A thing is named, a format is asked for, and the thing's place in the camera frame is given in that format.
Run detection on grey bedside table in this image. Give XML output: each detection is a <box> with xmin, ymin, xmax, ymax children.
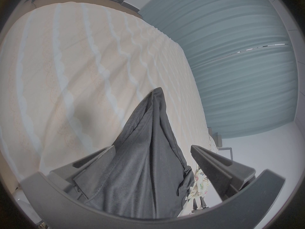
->
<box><xmin>207</xmin><ymin>127</ymin><xmax>222</xmax><ymax>147</ymax></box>

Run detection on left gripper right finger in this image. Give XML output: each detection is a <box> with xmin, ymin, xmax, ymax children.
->
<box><xmin>191</xmin><ymin>145</ymin><xmax>257</xmax><ymax>202</ymax></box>

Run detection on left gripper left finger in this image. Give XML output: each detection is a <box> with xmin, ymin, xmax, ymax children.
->
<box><xmin>49</xmin><ymin>146</ymin><xmax>116</xmax><ymax>191</ymax></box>

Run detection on black T-shirt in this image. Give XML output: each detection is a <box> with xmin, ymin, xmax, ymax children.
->
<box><xmin>73</xmin><ymin>87</ymin><xmax>195</xmax><ymax>219</ymax></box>

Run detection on blue-green curtain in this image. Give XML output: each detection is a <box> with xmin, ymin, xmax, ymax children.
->
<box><xmin>138</xmin><ymin>0</ymin><xmax>293</xmax><ymax>64</ymax></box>
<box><xmin>188</xmin><ymin>43</ymin><xmax>299</xmax><ymax>139</ymax></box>

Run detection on white printed pillow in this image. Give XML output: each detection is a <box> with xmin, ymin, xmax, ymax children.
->
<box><xmin>208</xmin><ymin>133</ymin><xmax>219</xmax><ymax>153</ymax></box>

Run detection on white printed garment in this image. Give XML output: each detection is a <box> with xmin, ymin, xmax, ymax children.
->
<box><xmin>187</xmin><ymin>166</ymin><xmax>210</xmax><ymax>203</ymax></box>

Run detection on bed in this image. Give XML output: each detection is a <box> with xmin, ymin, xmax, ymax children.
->
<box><xmin>0</xmin><ymin>0</ymin><xmax>233</xmax><ymax>193</ymax></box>

